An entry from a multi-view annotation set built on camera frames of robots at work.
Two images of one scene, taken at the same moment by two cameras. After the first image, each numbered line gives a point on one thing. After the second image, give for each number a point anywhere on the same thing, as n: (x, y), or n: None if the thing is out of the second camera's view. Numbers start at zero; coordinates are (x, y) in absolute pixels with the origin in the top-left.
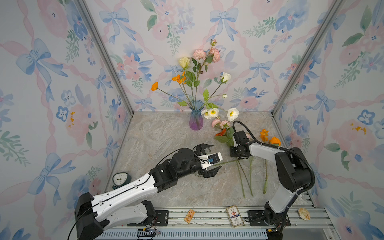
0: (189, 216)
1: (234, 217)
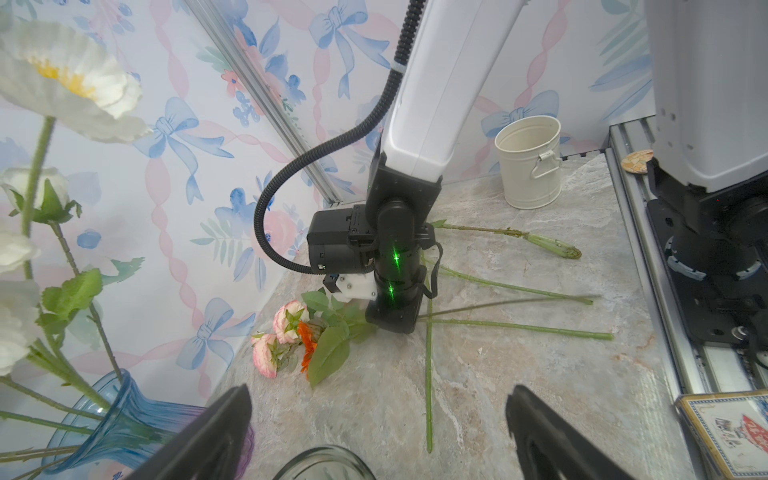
0: None
1: (729, 431)
